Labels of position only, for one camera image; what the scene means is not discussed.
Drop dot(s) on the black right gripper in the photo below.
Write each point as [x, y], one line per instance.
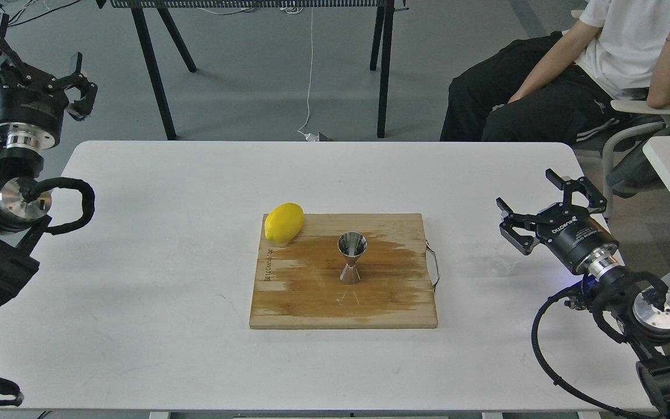
[573, 240]

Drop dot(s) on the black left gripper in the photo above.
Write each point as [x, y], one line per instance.
[22, 100]

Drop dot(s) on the steel double jigger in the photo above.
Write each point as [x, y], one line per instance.
[351, 245]

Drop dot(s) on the small clear glass cup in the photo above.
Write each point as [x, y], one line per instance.
[503, 259]

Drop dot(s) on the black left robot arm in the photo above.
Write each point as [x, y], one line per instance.
[29, 207]

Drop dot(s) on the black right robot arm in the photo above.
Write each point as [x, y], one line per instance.
[629, 307]

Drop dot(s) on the seated person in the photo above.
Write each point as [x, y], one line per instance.
[560, 87]

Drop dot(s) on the yellow lemon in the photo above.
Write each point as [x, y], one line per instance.
[284, 223]

